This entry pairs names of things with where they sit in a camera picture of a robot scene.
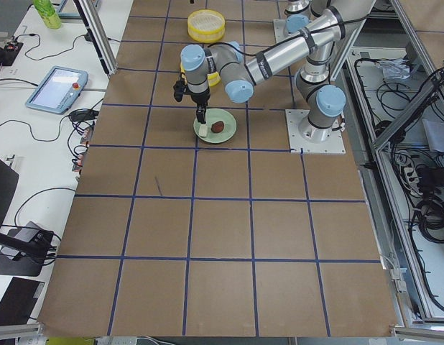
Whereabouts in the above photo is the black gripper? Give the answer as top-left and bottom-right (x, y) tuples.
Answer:
(191, 91), (210, 124)

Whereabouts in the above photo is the white bun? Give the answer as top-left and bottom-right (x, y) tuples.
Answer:
(198, 124), (208, 137)

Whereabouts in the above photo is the yellow rimmed steamer basket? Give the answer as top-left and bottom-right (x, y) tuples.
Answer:
(180, 60), (221, 87)
(187, 9), (226, 43)

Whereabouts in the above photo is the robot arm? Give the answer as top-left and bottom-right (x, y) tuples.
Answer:
(283, 1), (375, 38)
(173, 1), (365, 142)

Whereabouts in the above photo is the green plate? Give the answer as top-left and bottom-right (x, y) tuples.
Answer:
(193, 109), (237, 144)

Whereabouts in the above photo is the brown bun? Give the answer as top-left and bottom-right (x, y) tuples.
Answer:
(211, 121), (225, 134)

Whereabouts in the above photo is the teach pendant tablet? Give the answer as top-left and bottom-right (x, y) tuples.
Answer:
(25, 66), (88, 114)

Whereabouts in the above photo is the green plastic bottle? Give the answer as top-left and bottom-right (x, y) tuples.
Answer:
(32, 0), (62, 29)

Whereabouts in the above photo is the black monitor stand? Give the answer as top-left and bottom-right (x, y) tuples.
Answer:
(0, 222), (55, 277)

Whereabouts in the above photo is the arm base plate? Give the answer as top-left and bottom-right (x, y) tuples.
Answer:
(285, 109), (346, 155)
(273, 19), (297, 43)

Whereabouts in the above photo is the aluminium frame post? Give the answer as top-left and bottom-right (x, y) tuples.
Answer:
(74, 0), (118, 75)

